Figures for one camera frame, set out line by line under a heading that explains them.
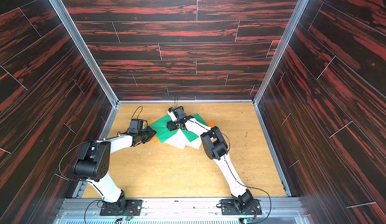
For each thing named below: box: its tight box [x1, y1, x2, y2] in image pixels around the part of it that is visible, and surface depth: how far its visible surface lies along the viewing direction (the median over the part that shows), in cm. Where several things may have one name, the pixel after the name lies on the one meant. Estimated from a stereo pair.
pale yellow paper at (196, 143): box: [184, 135, 203, 150], surface depth 98 cm
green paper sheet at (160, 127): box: [148, 114, 180, 144], surface depth 106 cm
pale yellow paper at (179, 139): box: [163, 128, 190, 150], surface depth 101 cm
